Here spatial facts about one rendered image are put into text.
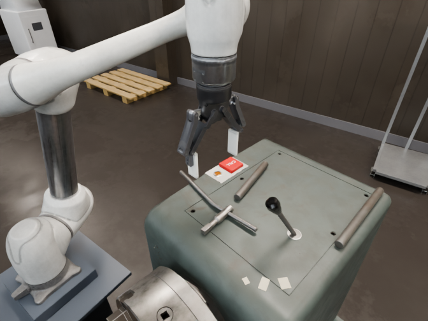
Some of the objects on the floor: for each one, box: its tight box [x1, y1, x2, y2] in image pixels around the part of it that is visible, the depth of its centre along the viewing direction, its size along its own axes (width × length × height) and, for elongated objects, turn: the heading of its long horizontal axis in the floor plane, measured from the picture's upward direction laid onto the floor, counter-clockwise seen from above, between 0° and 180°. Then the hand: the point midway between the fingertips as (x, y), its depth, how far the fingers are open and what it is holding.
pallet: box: [83, 68, 171, 104], centre depth 494 cm, size 137×91×12 cm, turn 54°
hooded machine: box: [0, 0, 57, 55], centre depth 622 cm, size 81×67×144 cm
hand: (214, 160), depth 71 cm, fingers open, 13 cm apart
